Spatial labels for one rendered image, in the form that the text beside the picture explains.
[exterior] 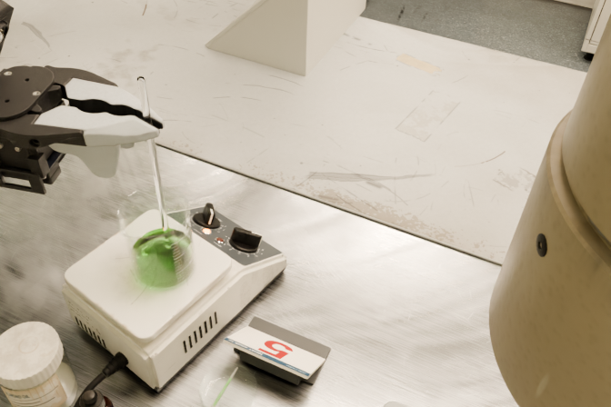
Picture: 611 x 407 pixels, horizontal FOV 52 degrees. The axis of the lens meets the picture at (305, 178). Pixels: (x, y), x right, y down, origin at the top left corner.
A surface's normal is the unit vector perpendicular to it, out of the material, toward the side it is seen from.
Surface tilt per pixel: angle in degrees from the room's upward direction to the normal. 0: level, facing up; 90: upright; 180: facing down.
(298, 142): 0
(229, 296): 90
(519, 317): 90
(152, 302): 0
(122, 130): 43
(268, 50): 90
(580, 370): 90
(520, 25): 0
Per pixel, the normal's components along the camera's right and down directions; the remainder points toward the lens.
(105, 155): -0.18, 0.67
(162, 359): 0.79, 0.44
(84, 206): 0.03, -0.73
